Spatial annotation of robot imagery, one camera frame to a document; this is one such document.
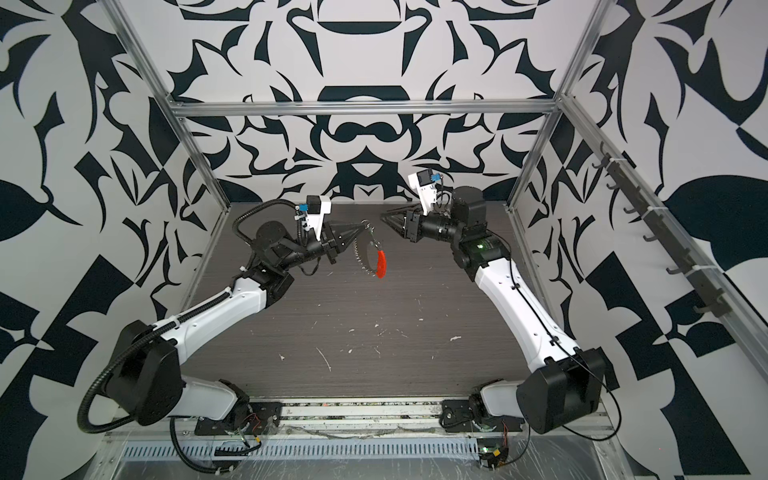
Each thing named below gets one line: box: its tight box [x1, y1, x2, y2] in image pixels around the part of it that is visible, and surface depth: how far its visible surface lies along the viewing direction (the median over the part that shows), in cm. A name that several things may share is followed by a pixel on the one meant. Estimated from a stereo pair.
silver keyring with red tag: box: [353, 219, 387, 279], surface depth 71 cm
